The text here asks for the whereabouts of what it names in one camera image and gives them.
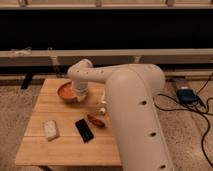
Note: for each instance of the black smartphone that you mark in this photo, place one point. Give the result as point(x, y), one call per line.
point(84, 130)

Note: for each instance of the white rectangular sponge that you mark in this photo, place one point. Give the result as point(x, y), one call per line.
point(50, 130)

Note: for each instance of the orange ceramic bowl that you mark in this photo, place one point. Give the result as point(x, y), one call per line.
point(66, 93)

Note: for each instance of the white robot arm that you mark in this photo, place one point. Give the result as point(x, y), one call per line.
point(129, 92)

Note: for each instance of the wooden table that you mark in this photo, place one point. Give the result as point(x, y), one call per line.
point(68, 149)

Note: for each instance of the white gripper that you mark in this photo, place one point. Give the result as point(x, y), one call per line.
point(80, 90)

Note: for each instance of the blue box on floor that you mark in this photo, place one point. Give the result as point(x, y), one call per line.
point(186, 96)

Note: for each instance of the long metal rail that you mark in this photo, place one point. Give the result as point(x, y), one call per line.
point(26, 57)

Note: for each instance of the small red brown object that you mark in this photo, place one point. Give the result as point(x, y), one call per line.
point(95, 121)

